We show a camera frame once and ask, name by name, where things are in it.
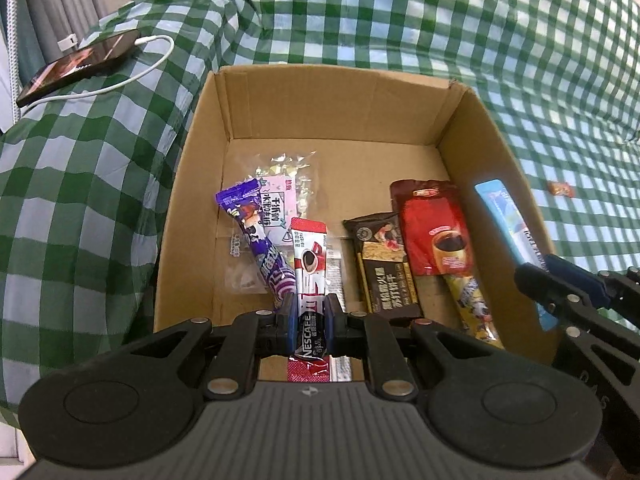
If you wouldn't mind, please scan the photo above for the black smartphone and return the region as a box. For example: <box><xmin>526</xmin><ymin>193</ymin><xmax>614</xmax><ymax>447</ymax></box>
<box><xmin>16</xmin><ymin>31</ymin><xmax>142</xmax><ymax>108</ymax></box>

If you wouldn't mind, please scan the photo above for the black biscuit bar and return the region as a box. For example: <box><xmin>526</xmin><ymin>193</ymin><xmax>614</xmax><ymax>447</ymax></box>
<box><xmin>343</xmin><ymin>212</ymin><xmax>423</xmax><ymax>318</ymax></box>

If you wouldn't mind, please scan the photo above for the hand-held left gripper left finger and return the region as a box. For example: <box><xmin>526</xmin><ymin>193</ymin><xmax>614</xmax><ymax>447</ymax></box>
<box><xmin>117</xmin><ymin>292</ymin><xmax>296</xmax><ymax>406</ymax></box>

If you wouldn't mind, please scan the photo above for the light blue stick packet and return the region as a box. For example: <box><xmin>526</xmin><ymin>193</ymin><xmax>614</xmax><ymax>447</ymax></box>
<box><xmin>474</xmin><ymin>179</ymin><xmax>556</xmax><ymax>331</ymax></box>

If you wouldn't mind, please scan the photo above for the purple snack packet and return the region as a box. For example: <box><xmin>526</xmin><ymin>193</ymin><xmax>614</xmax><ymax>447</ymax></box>
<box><xmin>215</xmin><ymin>177</ymin><xmax>297</xmax><ymax>311</ymax></box>

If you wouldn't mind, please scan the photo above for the green checked blanket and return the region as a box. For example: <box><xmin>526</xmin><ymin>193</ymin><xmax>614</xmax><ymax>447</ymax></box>
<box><xmin>0</xmin><ymin>0</ymin><xmax>640</xmax><ymax>431</ymax></box>

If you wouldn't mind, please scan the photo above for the yellow stick packet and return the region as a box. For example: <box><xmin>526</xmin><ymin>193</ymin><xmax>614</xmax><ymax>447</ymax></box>
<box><xmin>440</xmin><ymin>272</ymin><xmax>503</xmax><ymax>348</ymax></box>

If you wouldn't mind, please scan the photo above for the white charging cable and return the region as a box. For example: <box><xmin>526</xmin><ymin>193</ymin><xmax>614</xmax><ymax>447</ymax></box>
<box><xmin>22</xmin><ymin>35</ymin><xmax>176</xmax><ymax>111</ymax></box>

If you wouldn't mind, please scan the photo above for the clear candy bag pink label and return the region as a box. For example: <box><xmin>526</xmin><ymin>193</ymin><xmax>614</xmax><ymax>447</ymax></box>
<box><xmin>222</xmin><ymin>150</ymin><xmax>321</xmax><ymax>291</ymax></box>

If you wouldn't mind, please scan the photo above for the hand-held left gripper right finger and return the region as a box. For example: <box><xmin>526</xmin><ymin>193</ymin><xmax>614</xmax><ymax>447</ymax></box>
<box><xmin>324</xmin><ymin>294</ymin><xmax>503</xmax><ymax>404</ymax></box>

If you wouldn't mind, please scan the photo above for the red coffee pouch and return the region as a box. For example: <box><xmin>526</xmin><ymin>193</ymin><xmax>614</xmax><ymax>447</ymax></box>
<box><xmin>390</xmin><ymin>180</ymin><xmax>476</xmax><ymax>277</ymax></box>

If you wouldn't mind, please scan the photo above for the green checked pillow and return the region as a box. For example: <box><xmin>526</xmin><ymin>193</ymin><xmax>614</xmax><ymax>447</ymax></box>
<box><xmin>0</xmin><ymin>30</ymin><xmax>221</xmax><ymax>426</ymax></box>

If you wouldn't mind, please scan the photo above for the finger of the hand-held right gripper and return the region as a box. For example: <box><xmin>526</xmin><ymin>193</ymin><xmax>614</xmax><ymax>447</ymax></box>
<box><xmin>544</xmin><ymin>253</ymin><xmax>640</xmax><ymax>312</ymax></box>
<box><xmin>514</xmin><ymin>262</ymin><xmax>609</xmax><ymax>342</ymax></box>

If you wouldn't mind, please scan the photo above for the red and white coffee sachet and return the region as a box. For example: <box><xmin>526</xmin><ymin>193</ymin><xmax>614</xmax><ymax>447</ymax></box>
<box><xmin>287</xmin><ymin>217</ymin><xmax>333</xmax><ymax>383</ymax></box>

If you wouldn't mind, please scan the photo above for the brown cardboard box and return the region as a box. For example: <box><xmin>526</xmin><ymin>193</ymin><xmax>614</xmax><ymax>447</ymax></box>
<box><xmin>152</xmin><ymin>65</ymin><xmax>561</xmax><ymax>383</ymax></box>

